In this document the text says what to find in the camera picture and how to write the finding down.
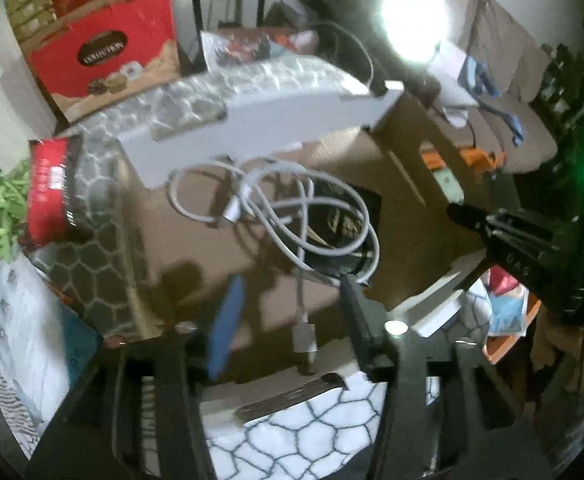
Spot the white usb cable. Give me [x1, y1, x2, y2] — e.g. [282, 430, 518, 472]
[166, 158, 381, 365]

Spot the cardboard box with white flaps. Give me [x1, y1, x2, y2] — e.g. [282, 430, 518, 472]
[114, 79, 488, 436]

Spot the white blue face mask bag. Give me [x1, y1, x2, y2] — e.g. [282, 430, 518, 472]
[0, 255, 101, 458]

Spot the red snack packet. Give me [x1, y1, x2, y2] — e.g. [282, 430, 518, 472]
[25, 133, 82, 248]

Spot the green braided usb cable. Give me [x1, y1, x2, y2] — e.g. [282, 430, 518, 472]
[0, 159, 32, 264]

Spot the orange plastic basket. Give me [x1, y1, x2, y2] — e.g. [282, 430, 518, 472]
[421, 148, 507, 174]

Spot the brown sofa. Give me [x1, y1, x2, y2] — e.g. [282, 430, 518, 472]
[422, 0, 558, 174]

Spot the clear bag of items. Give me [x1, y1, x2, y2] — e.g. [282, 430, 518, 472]
[201, 27, 319, 72]

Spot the bright lamp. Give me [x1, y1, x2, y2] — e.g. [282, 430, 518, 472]
[380, 0, 452, 65]

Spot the red collection gift box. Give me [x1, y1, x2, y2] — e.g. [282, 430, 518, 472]
[25, 0, 180, 122]

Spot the stack of gold boxes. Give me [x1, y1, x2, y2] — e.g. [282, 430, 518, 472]
[4, 0, 56, 44]

